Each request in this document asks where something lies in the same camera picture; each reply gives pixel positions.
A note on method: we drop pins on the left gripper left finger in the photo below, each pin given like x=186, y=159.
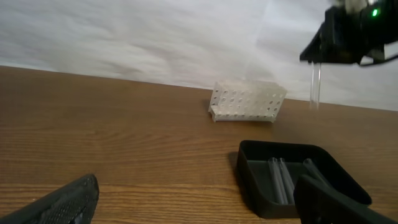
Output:
x=56, y=208

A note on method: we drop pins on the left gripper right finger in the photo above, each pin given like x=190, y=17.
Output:
x=320, y=205

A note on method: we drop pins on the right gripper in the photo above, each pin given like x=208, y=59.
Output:
x=342, y=37

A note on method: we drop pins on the clear test tube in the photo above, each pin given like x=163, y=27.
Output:
x=276, y=183
x=315, y=87
x=287, y=183
x=312, y=169

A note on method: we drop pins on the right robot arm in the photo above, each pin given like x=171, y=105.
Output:
x=382, y=28

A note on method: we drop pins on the black tray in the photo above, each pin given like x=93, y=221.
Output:
x=258, y=186

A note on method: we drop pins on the white test tube rack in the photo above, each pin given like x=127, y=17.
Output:
x=245, y=102

